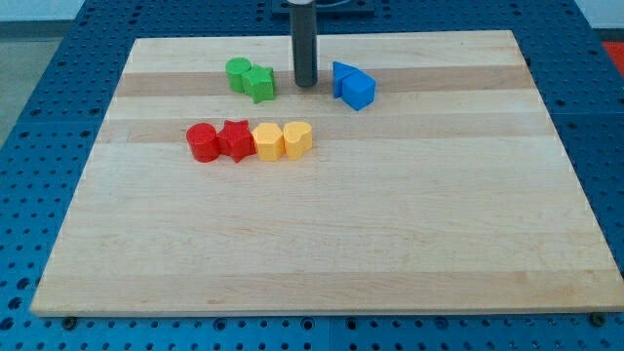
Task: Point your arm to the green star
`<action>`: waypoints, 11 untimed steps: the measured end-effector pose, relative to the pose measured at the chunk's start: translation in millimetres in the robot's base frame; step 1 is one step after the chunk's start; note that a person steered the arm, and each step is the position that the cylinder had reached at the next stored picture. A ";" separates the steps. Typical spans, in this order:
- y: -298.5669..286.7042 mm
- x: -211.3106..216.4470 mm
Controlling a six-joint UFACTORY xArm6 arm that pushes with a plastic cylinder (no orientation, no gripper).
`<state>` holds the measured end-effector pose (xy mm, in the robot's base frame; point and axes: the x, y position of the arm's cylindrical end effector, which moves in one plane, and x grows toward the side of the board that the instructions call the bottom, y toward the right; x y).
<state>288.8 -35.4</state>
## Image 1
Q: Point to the red star block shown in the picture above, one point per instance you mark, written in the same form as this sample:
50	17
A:
236	140

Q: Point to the green star block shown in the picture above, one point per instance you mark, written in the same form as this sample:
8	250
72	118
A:
259	83

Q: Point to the yellow heart block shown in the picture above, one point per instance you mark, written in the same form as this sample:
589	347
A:
298	138

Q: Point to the yellow hexagon block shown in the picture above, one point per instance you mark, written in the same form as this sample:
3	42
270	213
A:
269	141

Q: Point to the blue cube block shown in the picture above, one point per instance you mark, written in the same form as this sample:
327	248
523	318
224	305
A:
358	90

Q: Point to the blue triangle block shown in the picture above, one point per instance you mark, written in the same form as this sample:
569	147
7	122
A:
340	71

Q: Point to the red cylinder block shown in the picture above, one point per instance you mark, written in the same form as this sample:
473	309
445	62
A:
202	141

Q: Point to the green cylinder block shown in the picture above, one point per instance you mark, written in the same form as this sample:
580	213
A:
235	68

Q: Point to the light wooden board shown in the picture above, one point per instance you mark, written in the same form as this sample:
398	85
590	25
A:
450	194

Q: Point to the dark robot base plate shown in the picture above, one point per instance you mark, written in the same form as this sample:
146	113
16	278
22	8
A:
281	8

